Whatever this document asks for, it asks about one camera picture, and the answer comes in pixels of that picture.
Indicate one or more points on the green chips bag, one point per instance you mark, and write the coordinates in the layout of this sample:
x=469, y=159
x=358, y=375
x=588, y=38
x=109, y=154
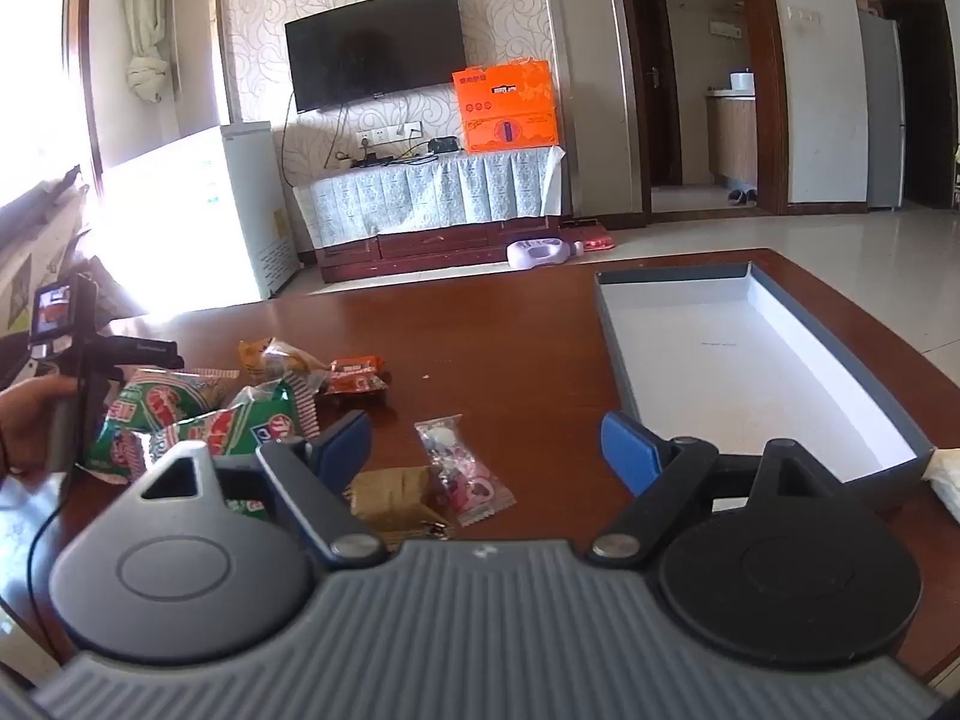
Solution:
x=247, y=420
x=161, y=401

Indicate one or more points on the orange-red snack packet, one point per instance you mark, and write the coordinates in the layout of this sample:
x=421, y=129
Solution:
x=358, y=379

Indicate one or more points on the black power strip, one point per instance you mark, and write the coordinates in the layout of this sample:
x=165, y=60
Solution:
x=373, y=159

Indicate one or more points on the silver refrigerator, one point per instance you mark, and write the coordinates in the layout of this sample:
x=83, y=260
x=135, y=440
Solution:
x=881, y=112

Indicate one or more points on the red flat floor object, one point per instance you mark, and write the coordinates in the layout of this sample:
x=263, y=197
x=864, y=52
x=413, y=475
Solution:
x=600, y=243

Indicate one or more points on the grey cardboard box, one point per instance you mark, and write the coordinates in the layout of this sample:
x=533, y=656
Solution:
x=750, y=360

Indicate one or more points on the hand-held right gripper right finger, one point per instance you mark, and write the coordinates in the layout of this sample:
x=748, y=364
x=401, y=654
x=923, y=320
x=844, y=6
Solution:
x=626, y=451

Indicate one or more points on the white light switch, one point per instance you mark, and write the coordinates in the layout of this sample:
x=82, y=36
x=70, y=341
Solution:
x=801, y=14

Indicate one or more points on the brown paper snack packet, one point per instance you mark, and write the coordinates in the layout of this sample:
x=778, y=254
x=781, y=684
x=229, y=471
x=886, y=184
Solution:
x=390, y=499

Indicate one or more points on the pale patterned tablecloth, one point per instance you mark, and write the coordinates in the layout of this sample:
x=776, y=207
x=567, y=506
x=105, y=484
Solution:
x=427, y=191

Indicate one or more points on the dark doorway door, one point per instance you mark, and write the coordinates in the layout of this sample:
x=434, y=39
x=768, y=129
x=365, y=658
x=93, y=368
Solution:
x=930, y=105

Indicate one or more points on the dark wooden television cabinet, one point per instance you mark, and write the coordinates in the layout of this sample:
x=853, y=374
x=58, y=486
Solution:
x=435, y=247

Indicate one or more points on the window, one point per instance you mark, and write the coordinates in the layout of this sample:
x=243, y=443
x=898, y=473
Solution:
x=37, y=52

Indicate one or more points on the person's left hand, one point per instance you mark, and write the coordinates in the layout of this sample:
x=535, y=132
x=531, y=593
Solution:
x=26, y=424

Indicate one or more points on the dark wooden door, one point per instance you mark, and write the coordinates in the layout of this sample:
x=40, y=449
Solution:
x=652, y=75

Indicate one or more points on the clear pink candy packet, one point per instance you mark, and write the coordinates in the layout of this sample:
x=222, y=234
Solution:
x=461, y=465

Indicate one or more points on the wooden kitchen cabinet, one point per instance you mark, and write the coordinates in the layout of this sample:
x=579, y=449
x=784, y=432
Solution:
x=731, y=139

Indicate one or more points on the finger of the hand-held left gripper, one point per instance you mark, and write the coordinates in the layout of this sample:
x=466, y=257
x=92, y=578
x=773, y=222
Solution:
x=161, y=356

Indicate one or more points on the black flat television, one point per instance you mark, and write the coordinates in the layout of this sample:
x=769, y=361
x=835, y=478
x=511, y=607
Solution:
x=375, y=45

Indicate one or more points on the white tissue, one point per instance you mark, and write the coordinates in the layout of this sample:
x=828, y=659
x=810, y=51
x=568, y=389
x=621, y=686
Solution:
x=943, y=484

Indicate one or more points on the white pot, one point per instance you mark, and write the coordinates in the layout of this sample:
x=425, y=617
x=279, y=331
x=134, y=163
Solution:
x=741, y=82

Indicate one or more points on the tied pale curtain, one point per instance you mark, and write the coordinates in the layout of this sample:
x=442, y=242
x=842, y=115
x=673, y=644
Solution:
x=150, y=30

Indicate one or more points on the small black box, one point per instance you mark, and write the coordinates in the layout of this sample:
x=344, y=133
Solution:
x=444, y=145

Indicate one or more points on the white wall sockets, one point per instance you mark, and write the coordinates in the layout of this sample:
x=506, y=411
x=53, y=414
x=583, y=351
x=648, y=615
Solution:
x=390, y=133

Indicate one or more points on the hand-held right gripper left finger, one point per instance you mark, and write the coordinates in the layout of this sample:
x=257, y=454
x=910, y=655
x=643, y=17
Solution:
x=349, y=441

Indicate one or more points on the white wall-mounted box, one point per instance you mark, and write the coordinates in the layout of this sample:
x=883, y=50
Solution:
x=725, y=28

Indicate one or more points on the pair of slippers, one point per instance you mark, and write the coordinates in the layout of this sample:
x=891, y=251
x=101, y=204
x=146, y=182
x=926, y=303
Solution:
x=742, y=196

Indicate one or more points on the orange gift box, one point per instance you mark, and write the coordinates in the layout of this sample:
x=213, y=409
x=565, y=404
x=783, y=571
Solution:
x=506, y=105

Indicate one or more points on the purple detergent bottle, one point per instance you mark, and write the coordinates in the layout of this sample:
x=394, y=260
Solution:
x=536, y=253

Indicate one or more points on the orange-brown bread packet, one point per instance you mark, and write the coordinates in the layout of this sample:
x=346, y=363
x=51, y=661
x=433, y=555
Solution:
x=281, y=361

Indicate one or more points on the white chest freezer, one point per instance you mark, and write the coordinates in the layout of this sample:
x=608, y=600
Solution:
x=195, y=210

